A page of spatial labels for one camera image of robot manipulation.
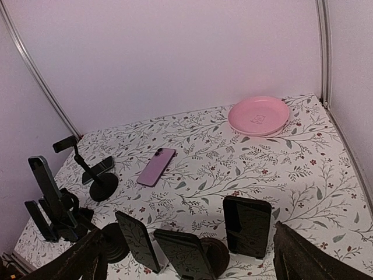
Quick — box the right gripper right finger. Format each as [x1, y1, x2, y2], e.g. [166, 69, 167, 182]
[273, 222, 372, 280]

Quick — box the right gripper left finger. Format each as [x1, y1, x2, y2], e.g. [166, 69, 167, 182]
[27, 229, 108, 279]

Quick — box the black phone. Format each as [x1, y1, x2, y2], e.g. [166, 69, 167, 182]
[154, 229, 216, 279]
[82, 156, 114, 185]
[223, 195, 272, 260]
[24, 201, 58, 242]
[115, 211, 161, 274]

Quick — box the teal green phone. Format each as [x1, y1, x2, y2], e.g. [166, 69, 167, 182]
[28, 156, 78, 228]

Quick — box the white folding stand front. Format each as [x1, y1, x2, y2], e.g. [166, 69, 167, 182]
[149, 231, 170, 273]

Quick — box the dark grey folding stand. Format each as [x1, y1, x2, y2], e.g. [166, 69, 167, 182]
[200, 237, 230, 278]

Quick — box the pink phone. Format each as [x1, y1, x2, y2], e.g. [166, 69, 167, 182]
[136, 148, 176, 187]

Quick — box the floral table mat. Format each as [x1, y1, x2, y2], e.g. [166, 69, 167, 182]
[13, 93, 373, 280]

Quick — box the pink plate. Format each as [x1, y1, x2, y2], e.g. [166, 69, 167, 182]
[228, 96, 290, 137]

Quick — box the front aluminium rail frame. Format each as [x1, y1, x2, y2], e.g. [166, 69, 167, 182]
[1, 252, 30, 280]

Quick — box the left aluminium corner post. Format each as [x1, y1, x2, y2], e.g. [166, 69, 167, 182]
[1, 0, 82, 139]

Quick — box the aluminium corner post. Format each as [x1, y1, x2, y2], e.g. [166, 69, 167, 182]
[1, 0, 82, 139]
[315, 0, 332, 110]

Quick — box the right aluminium corner post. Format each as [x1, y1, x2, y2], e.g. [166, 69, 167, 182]
[315, 0, 332, 110]

